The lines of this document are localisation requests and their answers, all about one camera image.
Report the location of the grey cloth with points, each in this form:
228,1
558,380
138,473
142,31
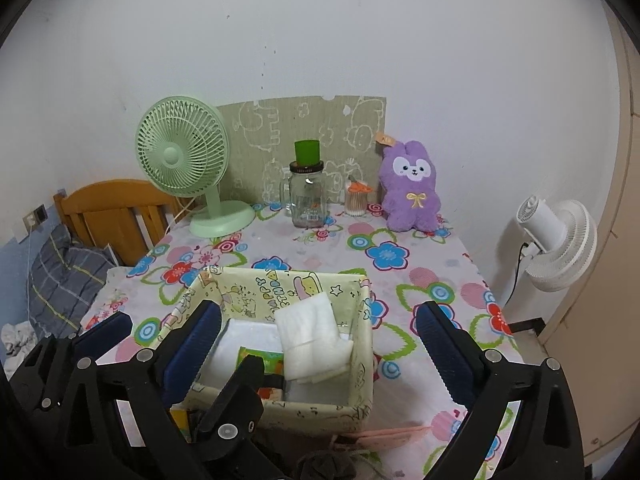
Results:
325,465

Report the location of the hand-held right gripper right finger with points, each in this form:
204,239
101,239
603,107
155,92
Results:
445,355

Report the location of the purple plush rabbit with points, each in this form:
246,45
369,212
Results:
410,195

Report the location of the green cup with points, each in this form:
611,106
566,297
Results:
307,152

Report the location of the white crumpled cloth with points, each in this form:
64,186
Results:
15,340

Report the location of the glass mug jar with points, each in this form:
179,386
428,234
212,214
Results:
305,200

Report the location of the green cartoon print board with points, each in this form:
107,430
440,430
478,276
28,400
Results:
280,125

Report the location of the cartoon print fabric box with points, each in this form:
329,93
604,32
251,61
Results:
240,287

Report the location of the grey plaid pillow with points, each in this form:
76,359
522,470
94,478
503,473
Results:
65,275

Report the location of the wall socket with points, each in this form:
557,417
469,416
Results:
34,216

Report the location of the pink cloth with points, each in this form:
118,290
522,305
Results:
390,435

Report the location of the black fan base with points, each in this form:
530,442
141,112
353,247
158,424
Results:
527,326

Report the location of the green desk fan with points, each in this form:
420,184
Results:
172,152

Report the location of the white standing fan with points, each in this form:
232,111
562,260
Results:
565,245

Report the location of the small cup orange lid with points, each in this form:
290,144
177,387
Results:
356,202

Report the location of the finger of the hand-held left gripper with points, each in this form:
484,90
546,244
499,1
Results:
235,400
105,331

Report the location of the white cloth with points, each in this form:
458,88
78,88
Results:
307,330
15,340

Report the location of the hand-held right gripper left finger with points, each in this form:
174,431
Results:
192,350

